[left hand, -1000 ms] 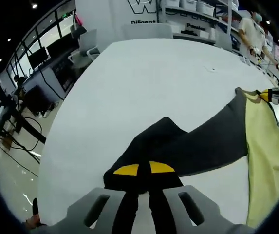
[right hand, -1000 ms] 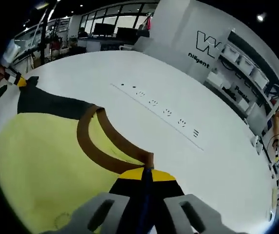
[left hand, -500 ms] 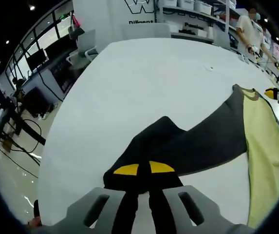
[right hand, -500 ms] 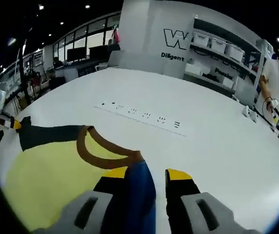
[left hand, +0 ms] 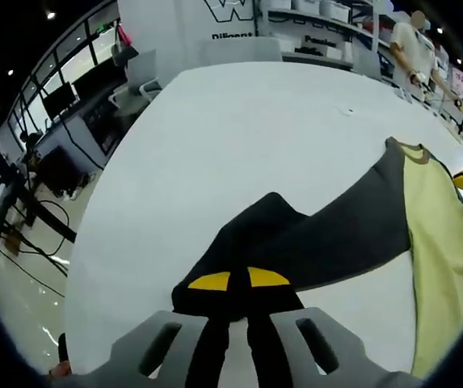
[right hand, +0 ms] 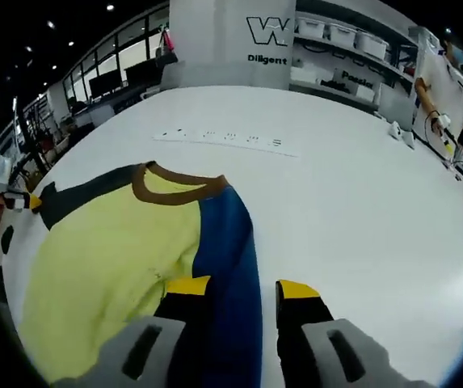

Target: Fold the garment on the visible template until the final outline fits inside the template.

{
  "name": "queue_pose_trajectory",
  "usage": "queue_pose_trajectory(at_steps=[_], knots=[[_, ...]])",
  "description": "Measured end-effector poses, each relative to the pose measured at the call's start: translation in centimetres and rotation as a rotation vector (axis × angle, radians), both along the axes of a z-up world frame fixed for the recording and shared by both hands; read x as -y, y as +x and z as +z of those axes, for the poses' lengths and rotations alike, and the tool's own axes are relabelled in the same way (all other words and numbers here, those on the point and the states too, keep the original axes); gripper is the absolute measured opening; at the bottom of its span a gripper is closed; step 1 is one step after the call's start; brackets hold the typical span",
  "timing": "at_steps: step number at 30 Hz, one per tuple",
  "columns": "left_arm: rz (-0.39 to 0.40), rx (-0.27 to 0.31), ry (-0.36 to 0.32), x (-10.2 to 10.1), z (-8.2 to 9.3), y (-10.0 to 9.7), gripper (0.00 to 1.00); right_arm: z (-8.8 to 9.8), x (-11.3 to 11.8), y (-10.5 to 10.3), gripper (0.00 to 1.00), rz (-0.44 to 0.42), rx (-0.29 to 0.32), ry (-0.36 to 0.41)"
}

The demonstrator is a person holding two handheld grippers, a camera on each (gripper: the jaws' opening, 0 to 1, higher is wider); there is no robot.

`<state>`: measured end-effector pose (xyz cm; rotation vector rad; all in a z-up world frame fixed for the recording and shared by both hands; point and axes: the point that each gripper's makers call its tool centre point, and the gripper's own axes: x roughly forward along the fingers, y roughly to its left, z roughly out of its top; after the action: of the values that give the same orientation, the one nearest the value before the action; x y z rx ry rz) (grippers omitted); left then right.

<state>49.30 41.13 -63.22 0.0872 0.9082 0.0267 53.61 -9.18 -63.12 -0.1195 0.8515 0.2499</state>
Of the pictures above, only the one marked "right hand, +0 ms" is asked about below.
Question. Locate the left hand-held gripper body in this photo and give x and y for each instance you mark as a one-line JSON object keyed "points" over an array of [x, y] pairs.
{"points": [[0, 171]]}

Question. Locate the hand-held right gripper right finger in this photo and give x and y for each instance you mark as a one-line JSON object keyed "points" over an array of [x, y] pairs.
{"points": [[316, 355]]}

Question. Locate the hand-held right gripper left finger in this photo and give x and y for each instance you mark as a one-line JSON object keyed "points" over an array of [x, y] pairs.
{"points": [[134, 351]]}

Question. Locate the colour-block t-shirt garment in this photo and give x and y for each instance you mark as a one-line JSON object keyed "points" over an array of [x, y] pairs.
{"points": [[114, 250]]}

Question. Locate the black oval pad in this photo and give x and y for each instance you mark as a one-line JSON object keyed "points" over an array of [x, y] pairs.
{"points": [[7, 240]]}

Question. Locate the black computer monitor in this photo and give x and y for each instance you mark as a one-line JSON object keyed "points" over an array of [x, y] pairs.
{"points": [[144, 73], [106, 83]]}

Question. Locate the grey office chair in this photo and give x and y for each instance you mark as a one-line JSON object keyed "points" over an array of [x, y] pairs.
{"points": [[172, 74]]}

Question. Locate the hanging grey and pink bag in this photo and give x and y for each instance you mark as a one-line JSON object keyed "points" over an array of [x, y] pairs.
{"points": [[167, 46]]}

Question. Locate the white table socket strip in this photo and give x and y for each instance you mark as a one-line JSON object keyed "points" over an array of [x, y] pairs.
{"points": [[227, 141]]}

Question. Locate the white shelf unit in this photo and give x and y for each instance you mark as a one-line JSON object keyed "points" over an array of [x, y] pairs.
{"points": [[336, 72]]}

